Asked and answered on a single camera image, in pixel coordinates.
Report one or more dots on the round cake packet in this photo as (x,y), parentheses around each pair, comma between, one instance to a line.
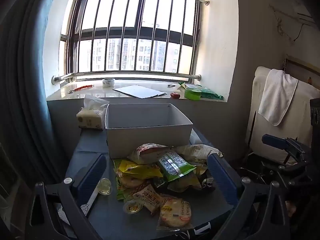
(176,213)

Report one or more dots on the wooden picture frame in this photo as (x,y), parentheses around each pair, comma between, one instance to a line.
(303,67)

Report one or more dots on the clear jelly cup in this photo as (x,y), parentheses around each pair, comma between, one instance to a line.
(105,187)

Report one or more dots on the dark foil snack packet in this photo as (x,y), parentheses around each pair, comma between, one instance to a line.
(207,181)

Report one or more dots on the white padded chair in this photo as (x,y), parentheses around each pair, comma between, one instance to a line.
(302,120)

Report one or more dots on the metal window guard rail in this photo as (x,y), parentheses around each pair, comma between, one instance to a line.
(130,30)

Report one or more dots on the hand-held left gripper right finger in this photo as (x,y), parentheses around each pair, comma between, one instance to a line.
(222,180)

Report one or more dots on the white cardboard box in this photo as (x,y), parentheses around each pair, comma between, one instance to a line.
(150,140)

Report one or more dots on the green round tub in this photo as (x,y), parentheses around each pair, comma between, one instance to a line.
(192,94)

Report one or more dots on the tissue pack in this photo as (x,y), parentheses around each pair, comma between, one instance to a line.
(91,118)

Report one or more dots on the white towel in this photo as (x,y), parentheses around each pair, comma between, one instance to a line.
(277,97)

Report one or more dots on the white and orange snack packet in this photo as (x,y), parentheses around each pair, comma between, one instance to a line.
(150,199)

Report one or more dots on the olive snack packet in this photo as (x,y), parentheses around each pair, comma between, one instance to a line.
(185,183)

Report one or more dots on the yellow snack packet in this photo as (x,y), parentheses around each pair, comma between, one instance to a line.
(138,170)

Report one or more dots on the doodle print board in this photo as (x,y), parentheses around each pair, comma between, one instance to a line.
(86,208)

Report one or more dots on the jelly cup with yellow lid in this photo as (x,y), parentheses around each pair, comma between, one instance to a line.
(132,205)

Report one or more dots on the green packet with blue label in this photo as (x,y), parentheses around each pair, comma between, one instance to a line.
(175,167)

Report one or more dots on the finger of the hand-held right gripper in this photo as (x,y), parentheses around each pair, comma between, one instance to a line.
(275,141)

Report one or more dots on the tape roll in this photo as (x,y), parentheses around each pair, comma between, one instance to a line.
(108,82)

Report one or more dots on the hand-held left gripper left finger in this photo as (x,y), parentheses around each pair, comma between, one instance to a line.
(92,177)

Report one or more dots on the small red round object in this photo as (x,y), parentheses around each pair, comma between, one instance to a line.
(175,95)

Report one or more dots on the white flat board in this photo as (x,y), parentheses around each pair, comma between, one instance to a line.
(138,91)

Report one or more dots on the green plastic bag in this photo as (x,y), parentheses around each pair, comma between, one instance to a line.
(211,93)

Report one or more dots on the blue curtain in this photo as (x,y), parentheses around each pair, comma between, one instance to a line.
(27,92)

